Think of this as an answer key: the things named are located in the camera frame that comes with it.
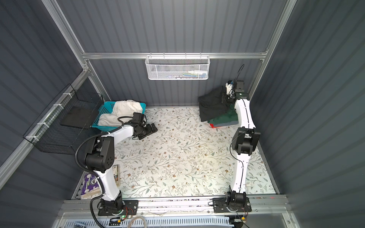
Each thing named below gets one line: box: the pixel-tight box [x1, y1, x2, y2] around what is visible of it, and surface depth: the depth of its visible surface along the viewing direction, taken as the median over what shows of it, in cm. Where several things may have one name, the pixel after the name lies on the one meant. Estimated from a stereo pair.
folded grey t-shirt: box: [213, 120, 239, 127], surface depth 107 cm
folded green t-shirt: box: [207, 104, 239, 125], surface depth 104 cm
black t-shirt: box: [198, 85, 231, 122], surface depth 104 cm
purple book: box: [80, 172, 100, 196], surface depth 81 cm
